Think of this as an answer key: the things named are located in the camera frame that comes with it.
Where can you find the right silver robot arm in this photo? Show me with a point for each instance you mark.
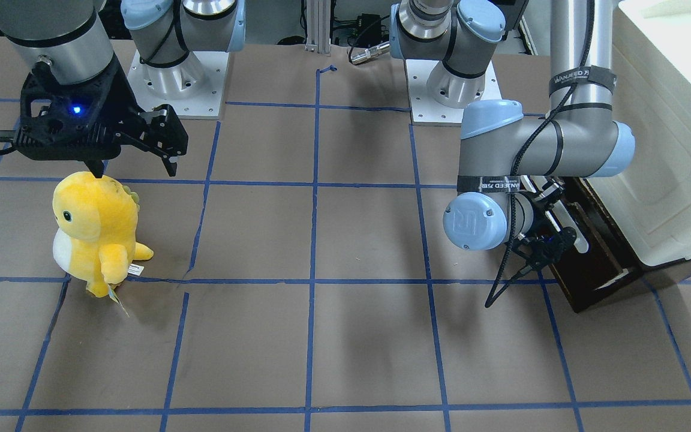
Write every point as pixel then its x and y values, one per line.
pixel 70 36

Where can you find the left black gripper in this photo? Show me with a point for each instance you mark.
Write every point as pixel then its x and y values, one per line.
pixel 541 248

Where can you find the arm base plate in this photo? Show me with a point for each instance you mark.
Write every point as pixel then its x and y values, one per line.
pixel 429 96
pixel 195 88

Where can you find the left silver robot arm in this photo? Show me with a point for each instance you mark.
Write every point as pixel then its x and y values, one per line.
pixel 499 145

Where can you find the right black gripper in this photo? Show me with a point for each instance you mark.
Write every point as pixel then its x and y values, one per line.
pixel 119 96

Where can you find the dark wooden drawer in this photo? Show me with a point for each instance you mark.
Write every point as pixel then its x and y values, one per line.
pixel 609 265

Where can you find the white drawer handle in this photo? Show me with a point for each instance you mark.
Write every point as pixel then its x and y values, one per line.
pixel 561 219

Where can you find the yellow plush dinosaur toy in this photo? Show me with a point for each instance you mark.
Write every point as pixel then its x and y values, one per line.
pixel 96 239

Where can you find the aluminium frame post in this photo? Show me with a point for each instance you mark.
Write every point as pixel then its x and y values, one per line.
pixel 319 25

